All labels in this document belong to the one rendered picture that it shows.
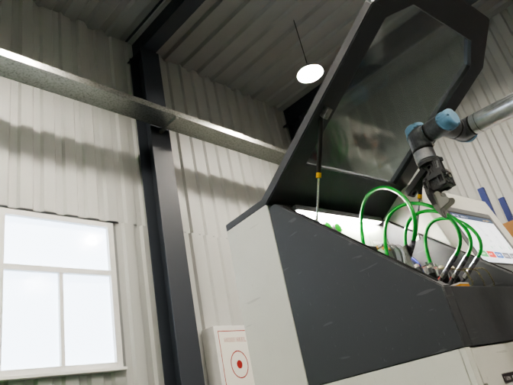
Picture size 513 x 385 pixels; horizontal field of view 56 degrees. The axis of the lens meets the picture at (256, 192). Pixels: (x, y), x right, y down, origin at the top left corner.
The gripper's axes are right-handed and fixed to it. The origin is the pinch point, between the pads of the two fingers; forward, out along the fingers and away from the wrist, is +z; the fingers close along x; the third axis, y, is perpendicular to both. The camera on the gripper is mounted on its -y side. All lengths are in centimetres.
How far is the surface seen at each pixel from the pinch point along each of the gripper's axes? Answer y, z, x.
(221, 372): -410, -8, 186
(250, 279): -67, 1, -34
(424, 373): -4, 48, -34
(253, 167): -449, -330, 344
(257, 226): -56, -17, -34
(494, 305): 9.8, 34.5, -10.2
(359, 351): -23, 38, -34
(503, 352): 10, 47, -16
